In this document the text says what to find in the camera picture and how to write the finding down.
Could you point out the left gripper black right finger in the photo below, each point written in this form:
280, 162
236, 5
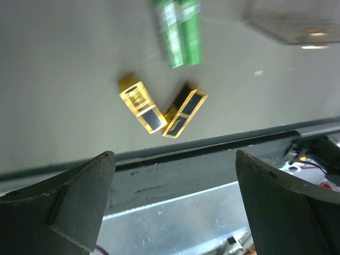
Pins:
286, 214

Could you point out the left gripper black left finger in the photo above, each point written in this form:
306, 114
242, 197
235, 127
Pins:
60, 215

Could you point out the gold black compact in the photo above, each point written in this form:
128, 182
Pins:
140, 103
180, 112

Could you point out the green lipstick tube left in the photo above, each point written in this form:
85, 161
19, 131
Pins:
170, 31

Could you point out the green lipstick tube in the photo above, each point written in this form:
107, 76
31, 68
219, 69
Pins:
189, 19
170, 31

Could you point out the green lipstick tube right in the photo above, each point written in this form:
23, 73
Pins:
189, 19

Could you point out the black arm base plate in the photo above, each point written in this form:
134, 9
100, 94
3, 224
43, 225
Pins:
172, 176

